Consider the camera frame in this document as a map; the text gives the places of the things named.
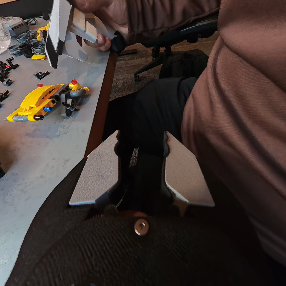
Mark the yellow grey toy vehicle assembly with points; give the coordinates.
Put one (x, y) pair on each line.
(38, 96)

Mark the yellow curved panel piece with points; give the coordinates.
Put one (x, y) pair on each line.
(38, 57)

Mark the small dark grey block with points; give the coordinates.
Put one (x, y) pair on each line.
(7, 82)

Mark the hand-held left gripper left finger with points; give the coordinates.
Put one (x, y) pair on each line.
(98, 174)

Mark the clear plastic bag white slip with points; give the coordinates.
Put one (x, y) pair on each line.
(4, 35)

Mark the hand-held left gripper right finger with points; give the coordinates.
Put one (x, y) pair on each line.
(187, 176)

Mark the black office chair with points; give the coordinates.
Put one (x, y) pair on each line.
(169, 40)

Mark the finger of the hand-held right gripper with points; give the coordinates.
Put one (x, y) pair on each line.
(54, 33)

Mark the pile of small building pieces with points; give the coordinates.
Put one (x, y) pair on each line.
(4, 71)

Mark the grey black connector piece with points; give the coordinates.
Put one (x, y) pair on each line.
(40, 74)

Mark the person's right hand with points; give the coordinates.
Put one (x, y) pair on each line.
(107, 13)

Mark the person's right forearm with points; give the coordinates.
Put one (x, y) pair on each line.
(156, 17)

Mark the grey toy motor block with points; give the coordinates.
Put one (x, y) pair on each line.
(17, 25)

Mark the group of toy wheels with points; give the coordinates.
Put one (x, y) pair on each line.
(38, 47)

